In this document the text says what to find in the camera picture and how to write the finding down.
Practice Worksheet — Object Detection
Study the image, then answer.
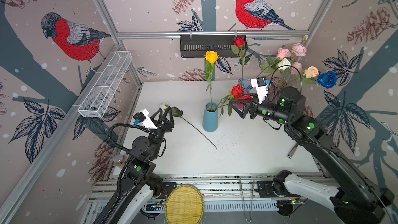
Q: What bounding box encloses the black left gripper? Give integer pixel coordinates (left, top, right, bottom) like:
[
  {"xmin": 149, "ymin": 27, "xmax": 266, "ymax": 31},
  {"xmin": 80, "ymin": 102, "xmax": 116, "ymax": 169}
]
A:
[{"xmin": 147, "ymin": 107, "xmax": 174, "ymax": 160}]

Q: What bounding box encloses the white rose flower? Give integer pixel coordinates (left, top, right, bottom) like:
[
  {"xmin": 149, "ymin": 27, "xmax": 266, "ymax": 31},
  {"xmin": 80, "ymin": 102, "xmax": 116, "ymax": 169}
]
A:
[
  {"xmin": 256, "ymin": 57, "xmax": 292, "ymax": 82},
  {"xmin": 160, "ymin": 103, "xmax": 218, "ymax": 149}
]

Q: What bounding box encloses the orange rose flower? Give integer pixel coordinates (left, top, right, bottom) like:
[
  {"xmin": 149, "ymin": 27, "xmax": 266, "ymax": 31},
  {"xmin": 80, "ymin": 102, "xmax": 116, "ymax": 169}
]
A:
[{"xmin": 204, "ymin": 51, "xmax": 219, "ymax": 112}]

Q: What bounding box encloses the pink rose flower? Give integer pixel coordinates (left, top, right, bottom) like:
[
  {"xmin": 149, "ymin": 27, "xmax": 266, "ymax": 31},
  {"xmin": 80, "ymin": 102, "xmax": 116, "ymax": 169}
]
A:
[{"xmin": 257, "ymin": 48, "xmax": 292, "ymax": 77}]

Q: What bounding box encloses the dark red rose flower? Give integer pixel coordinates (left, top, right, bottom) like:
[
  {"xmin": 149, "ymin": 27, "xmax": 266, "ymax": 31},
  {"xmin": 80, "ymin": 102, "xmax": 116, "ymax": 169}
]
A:
[{"xmin": 232, "ymin": 37, "xmax": 253, "ymax": 78}]

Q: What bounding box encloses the pink carnation flower stem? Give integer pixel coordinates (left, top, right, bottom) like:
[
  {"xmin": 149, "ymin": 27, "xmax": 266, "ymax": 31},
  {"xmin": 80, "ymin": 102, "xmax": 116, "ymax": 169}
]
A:
[{"xmin": 290, "ymin": 62, "xmax": 303, "ymax": 75}]

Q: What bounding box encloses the cream peach rose stem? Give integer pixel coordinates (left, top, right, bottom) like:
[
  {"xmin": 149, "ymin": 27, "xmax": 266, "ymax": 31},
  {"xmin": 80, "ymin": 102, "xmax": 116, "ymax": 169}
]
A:
[{"xmin": 292, "ymin": 66, "xmax": 320, "ymax": 85}]

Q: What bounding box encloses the blue rose flower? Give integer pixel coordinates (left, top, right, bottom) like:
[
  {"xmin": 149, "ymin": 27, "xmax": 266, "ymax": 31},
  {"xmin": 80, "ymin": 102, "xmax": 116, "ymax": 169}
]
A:
[{"xmin": 317, "ymin": 71, "xmax": 338, "ymax": 89}]

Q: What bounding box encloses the blue purple glass vase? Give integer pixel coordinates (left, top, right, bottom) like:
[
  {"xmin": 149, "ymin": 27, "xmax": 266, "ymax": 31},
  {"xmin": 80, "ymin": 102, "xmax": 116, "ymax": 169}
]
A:
[{"xmin": 238, "ymin": 78, "xmax": 253, "ymax": 94}]

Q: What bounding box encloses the smoky pink glass vase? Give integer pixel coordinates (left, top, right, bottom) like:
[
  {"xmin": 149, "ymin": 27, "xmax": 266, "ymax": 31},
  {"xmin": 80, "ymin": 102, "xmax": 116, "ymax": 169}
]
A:
[{"xmin": 268, "ymin": 77, "xmax": 287, "ymax": 96}]

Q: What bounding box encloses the teal ceramic vase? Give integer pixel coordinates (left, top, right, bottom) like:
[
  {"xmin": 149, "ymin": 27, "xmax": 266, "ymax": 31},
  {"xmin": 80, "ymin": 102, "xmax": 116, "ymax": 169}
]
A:
[{"xmin": 202, "ymin": 102, "xmax": 219, "ymax": 132}]

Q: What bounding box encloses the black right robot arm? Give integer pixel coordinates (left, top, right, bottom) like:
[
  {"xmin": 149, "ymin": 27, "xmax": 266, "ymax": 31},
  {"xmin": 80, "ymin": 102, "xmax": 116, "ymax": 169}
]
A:
[{"xmin": 228, "ymin": 77, "xmax": 395, "ymax": 224}]

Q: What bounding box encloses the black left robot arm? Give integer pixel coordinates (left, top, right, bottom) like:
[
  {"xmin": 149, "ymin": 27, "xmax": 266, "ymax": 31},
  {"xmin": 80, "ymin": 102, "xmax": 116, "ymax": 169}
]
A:
[{"xmin": 94, "ymin": 106, "xmax": 175, "ymax": 224}]

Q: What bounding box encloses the pink silicone spatula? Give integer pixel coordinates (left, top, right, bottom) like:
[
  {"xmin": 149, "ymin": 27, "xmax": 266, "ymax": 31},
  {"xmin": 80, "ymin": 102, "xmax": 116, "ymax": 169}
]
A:
[{"xmin": 287, "ymin": 143, "xmax": 299, "ymax": 159}]

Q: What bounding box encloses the yellow woven round mat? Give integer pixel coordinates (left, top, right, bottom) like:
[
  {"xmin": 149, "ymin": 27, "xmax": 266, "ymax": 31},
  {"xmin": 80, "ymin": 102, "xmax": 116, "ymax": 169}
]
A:
[{"xmin": 164, "ymin": 184, "xmax": 205, "ymax": 224}]

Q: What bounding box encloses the white mesh wall shelf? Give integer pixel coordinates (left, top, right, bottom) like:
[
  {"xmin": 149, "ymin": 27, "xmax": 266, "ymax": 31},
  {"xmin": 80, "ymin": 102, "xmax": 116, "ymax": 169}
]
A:
[{"xmin": 78, "ymin": 51, "xmax": 132, "ymax": 118}]

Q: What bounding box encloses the black hanging wire basket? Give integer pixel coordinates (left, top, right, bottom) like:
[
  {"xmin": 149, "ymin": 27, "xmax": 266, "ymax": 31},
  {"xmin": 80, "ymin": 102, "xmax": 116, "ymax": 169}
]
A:
[{"xmin": 180, "ymin": 35, "xmax": 247, "ymax": 58}]

